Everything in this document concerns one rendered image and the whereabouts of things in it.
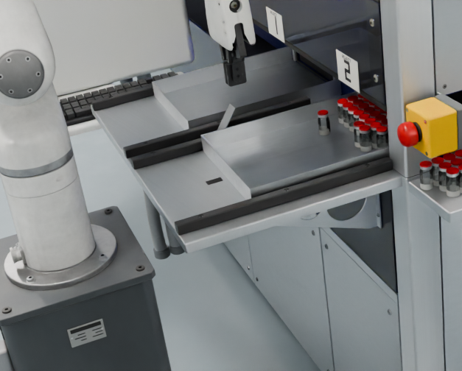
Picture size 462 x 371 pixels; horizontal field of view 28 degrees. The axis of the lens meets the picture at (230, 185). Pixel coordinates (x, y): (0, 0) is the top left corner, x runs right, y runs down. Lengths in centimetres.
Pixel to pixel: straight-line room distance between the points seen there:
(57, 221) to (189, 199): 27
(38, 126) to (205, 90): 72
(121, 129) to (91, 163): 198
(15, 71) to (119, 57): 112
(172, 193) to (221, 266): 142
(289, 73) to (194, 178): 50
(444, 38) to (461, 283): 49
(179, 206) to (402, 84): 43
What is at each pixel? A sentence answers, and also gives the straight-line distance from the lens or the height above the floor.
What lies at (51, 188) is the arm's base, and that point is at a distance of 146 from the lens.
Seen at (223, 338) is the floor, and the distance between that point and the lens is 274.
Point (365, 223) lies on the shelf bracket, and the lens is 176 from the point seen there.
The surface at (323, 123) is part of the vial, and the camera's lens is 178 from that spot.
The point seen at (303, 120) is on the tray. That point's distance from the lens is 185.
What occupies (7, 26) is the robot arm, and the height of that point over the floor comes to 129.
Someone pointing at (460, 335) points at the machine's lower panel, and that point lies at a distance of 186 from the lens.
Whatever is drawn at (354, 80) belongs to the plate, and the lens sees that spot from 169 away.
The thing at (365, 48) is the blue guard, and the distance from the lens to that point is 163.
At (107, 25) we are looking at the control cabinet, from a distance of 240.
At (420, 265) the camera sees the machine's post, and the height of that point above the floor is 70.
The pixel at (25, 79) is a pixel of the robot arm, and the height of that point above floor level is 122.
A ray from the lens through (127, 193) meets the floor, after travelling 362.
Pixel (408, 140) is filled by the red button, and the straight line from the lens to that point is 149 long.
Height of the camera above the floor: 165
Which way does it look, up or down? 28 degrees down
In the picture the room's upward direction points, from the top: 9 degrees counter-clockwise
